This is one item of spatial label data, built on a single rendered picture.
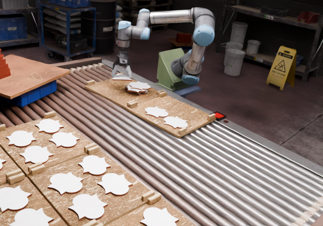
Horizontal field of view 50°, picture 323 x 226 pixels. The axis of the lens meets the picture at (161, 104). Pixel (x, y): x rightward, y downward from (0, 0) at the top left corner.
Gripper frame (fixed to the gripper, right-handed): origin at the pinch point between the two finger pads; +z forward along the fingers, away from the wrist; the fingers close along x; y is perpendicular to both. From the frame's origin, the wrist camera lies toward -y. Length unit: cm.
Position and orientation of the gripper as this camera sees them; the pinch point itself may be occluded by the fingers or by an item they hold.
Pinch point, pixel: (121, 77)
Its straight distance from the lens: 225.5
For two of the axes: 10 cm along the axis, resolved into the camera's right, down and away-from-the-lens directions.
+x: -9.8, -0.2, -2.1
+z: -1.1, 9.1, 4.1
